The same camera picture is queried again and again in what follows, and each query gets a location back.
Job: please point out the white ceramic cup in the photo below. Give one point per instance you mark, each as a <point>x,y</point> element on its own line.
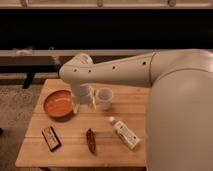
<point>104,98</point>

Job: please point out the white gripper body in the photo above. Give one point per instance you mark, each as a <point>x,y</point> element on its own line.
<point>82,93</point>

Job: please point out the wooden table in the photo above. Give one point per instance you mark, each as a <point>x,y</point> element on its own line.
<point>128,106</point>

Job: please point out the orange bowl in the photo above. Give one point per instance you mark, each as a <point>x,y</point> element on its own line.
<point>58,104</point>

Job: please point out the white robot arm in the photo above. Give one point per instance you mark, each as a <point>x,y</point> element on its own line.
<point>179,112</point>

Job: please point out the white bottle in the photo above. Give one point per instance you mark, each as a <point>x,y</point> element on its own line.
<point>126,134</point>

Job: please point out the small dark snack box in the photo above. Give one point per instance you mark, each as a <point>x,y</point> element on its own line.
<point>51,138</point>

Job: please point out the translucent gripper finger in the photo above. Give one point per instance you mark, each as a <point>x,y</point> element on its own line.
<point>92,104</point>
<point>75,107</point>

